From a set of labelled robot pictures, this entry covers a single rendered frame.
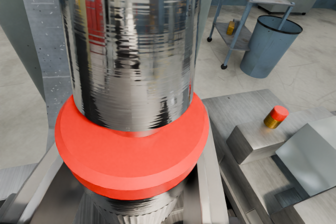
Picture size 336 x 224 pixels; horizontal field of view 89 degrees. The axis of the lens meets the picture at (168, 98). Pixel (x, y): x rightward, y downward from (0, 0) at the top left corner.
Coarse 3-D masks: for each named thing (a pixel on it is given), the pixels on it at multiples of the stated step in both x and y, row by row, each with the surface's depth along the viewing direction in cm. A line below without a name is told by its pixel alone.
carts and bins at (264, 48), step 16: (256, 0) 169; (272, 0) 176; (272, 16) 207; (224, 32) 235; (240, 32) 241; (256, 32) 194; (272, 32) 179; (288, 32) 174; (240, 48) 206; (256, 48) 199; (272, 48) 189; (224, 64) 221; (240, 64) 233; (256, 64) 208; (272, 64) 205
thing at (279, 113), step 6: (276, 108) 19; (282, 108) 20; (270, 114) 20; (276, 114) 19; (282, 114) 19; (264, 120) 21; (270, 120) 20; (276, 120) 20; (282, 120) 20; (270, 126) 20; (276, 126) 20
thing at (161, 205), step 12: (168, 192) 5; (180, 192) 7; (96, 204) 6; (108, 204) 5; (120, 204) 5; (132, 204) 5; (144, 204) 5; (156, 204) 5; (168, 204) 6; (108, 216) 6; (120, 216) 6; (132, 216) 6; (144, 216) 6; (156, 216) 7
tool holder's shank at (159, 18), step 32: (64, 0) 2; (96, 0) 2; (128, 0) 2; (160, 0) 2; (192, 0) 3; (64, 32) 3; (96, 32) 2; (128, 32) 2; (160, 32) 3; (192, 32) 3; (96, 64) 3; (128, 64) 3; (160, 64) 3; (192, 64) 4; (96, 96) 3; (128, 96) 3; (160, 96) 3; (192, 96) 4; (128, 128) 4; (160, 128) 5
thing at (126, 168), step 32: (64, 128) 5; (96, 128) 5; (192, 128) 5; (64, 160) 4; (96, 160) 4; (128, 160) 4; (160, 160) 4; (192, 160) 5; (96, 192) 4; (128, 192) 4; (160, 192) 5
